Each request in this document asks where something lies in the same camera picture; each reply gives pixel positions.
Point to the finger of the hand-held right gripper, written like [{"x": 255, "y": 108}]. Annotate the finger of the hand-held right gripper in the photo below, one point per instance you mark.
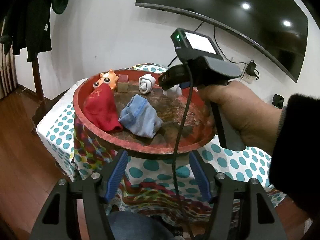
[
  {"x": 184, "y": 85},
  {"x": 171, "y": 77}
]

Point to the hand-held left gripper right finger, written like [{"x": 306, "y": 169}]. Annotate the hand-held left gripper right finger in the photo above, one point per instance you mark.
[{"x": 200, "y": 177}]

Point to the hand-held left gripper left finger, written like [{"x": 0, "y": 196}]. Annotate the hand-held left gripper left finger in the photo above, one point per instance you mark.
[{"x": 116, "y": 177}]

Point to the white sock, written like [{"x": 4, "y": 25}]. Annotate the white sock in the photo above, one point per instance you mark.
[
  {"x": 172, "y": 91},
  {"x": 146, "y": 83}
]

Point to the round red tray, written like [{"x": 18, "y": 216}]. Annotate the round red tray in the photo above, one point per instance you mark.
[{"x": 172, "y": 110}]

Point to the small red box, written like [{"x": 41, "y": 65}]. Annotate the small red box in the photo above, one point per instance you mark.
[{"x": 123, "y": 83}]

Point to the light blue sock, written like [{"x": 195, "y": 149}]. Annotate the light blue sock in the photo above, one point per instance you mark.
[{"x": 140, "y": 120}]

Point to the orange rubber toy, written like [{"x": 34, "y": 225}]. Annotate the orange rubber toy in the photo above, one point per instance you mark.
[{"x": 106, "y": 80}]

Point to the red cloth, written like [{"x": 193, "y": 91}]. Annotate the red cloth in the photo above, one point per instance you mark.
[{"x": 102, "y": 107}]

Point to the person's right hand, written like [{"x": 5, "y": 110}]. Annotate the person's right hand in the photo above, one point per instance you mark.
[{"x": 245, "y": 110}]

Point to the colourful dotted tablecloth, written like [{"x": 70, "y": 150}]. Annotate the colourful dotted tablecloth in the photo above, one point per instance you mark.
[{"x": 150, "y": 165}]

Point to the black power adapter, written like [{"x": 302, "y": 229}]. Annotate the black power adapter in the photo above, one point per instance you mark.
[{"x": 251, "y": 68}]

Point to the person's leg in jeans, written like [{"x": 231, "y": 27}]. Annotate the person's leg in jeans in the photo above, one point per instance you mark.
[{"x": 135, "y": 226}]

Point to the wooden coat rack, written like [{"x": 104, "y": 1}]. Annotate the wooden coat rack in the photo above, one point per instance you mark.
[{"x": 37, "y": 80}]

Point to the beige ribbed panel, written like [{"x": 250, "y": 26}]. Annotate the beige ribbed panel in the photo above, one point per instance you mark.
[{"x": 5, "y": 72}]

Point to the dark hanging clothes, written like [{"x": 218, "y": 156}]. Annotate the dark hanging clothes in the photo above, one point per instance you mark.
[{"x": 30, "y": 17}]

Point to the white wall socket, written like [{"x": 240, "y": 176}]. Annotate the white wall socket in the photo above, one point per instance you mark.
[{"x": 248, "y": 79}]

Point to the black wall television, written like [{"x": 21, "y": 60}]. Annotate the black wall television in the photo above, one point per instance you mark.
[{"x": 250, "y": 30}]

